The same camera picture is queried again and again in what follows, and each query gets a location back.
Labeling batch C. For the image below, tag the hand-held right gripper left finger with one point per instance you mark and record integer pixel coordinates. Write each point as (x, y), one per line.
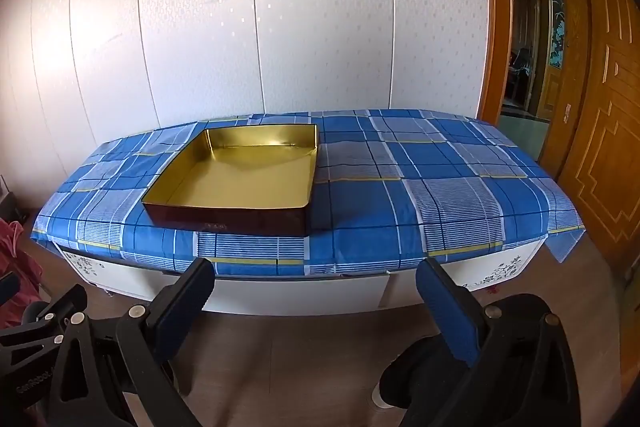
(182, 307)

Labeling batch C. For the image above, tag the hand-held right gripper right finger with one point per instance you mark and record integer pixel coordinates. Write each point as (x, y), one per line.
(450, 317)

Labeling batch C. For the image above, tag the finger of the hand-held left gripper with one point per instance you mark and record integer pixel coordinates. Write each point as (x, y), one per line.
(7, 289)
(35, 324)

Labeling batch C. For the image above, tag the white cabinet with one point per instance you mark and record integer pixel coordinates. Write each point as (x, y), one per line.
(300, 294)

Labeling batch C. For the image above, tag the gold metal tin box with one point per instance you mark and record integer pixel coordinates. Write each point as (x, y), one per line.
(225, 177)

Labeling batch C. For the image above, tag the pink ruffled cloth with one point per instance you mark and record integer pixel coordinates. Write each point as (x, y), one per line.
(15, 252)

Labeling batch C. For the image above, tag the blue plaid cloth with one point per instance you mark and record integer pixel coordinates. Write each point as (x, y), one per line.
(425, 187)

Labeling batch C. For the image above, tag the carved wooden door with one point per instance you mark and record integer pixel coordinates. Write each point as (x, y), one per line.
(610, 132)

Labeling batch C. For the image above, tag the patterned glass door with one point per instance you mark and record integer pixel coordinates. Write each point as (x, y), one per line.
(556, 57)

